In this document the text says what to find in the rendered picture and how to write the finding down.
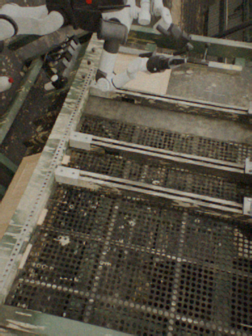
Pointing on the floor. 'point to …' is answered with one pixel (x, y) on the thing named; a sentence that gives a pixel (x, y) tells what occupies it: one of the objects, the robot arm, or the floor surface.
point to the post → (22, 41)
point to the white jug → (5, 83)
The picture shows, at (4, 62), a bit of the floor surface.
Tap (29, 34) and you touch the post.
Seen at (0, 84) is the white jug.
